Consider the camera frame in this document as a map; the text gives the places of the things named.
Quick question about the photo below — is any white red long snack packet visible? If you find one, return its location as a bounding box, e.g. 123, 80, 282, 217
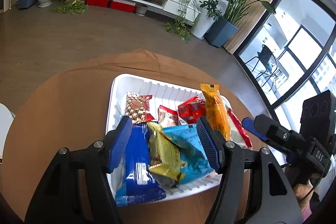
226, 106, 252, 149

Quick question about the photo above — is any orange snack packet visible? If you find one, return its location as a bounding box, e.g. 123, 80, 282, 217
201, 84, 231, 141

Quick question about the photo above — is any blue cookie packet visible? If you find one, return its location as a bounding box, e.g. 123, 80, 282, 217
116, 123, 166, 206

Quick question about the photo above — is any red Mylikes candy bag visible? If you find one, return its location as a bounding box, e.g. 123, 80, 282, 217
178, 96, 206, 124

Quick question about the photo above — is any light blue snack bag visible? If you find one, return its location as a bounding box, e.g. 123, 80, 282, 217
162, 124, 213, 184

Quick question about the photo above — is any gold snack packet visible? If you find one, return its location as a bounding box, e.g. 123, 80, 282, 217
147, 122, 185, 184

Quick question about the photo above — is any red brown patterned snack packet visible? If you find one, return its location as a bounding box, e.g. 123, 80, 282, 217
125, 92, 154, 124

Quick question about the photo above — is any pink sleeve forearm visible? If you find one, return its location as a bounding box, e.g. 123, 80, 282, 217
300, 203, 311, 222

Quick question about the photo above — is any right hand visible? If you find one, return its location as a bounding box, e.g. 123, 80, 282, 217
293, 181, 313, 210

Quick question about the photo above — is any black outdoor chair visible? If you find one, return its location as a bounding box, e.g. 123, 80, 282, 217
244, 44, 289, 92

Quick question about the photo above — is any white plastic tray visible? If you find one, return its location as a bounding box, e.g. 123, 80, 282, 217
106, 74, 221, 206

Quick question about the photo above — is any white round stool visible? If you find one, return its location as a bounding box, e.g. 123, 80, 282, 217
0, 103, 15, 161

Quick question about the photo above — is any white planter right plant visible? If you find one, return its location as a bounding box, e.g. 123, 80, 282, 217
164, 0, 224, 42

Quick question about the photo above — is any blue planter tall plant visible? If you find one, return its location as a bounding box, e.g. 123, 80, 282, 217
205, 0, 276, 48

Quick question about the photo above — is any red storage box left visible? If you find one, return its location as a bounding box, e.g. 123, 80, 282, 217
85, 0, 109, 7

